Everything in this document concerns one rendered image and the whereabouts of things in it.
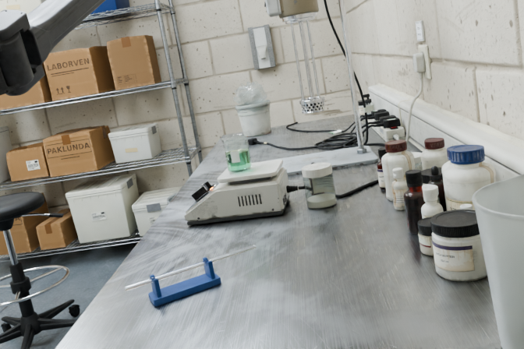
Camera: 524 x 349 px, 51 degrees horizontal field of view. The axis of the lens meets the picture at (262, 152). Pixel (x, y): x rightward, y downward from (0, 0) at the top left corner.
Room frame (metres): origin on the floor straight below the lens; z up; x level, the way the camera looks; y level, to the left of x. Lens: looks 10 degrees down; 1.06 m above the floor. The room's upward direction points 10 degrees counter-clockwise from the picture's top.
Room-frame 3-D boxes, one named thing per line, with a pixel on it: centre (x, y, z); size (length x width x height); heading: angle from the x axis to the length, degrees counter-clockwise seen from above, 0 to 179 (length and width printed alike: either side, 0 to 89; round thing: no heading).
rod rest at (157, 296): (0.75, 0.14, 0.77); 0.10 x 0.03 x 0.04; 114
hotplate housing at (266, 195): (1.11, 0.05, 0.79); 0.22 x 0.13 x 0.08; 79
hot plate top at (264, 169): (1.10, 0.03, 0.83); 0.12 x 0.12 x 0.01; 79
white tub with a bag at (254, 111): (2.20, 0.00, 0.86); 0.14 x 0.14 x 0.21
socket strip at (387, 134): (1.75, -0.40, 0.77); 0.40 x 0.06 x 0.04; 175
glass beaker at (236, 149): (1.10, 0.05, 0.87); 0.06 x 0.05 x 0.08; 18
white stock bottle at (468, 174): (0.78, -0.29, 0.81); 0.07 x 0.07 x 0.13
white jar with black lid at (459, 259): (0.66, -0.23, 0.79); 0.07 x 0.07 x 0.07
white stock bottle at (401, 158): (1.02, -0.25, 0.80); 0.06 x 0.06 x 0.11
